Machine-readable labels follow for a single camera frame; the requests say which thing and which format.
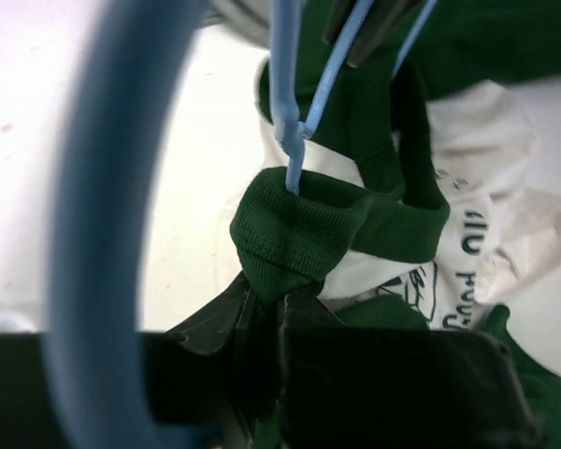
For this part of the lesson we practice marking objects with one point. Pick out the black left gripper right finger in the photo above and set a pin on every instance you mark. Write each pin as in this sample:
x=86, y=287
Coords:
x=352, y=387

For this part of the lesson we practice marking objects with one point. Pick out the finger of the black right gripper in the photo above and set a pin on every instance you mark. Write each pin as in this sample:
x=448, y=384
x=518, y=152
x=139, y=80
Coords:
x=377, y=20

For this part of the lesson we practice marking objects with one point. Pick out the blue wire hanger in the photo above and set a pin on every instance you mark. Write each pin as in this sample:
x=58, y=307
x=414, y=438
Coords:
x=113, y=139

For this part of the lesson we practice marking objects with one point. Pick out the white and green t shirt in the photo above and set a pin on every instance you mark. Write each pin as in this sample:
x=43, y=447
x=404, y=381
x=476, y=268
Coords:
x=411, y=210

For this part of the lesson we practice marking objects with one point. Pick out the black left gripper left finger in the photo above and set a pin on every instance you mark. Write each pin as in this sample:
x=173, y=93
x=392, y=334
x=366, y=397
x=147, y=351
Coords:
x=93, y=381

